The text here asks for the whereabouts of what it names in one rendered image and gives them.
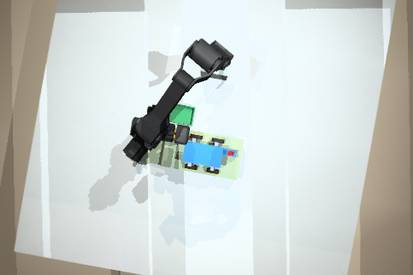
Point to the green tray floor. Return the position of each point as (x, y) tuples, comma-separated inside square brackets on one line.
[(182, 114)]

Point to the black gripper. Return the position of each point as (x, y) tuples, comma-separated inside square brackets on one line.
[(181, 134)]

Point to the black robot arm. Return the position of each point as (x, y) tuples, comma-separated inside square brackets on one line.
[(147, 132)]

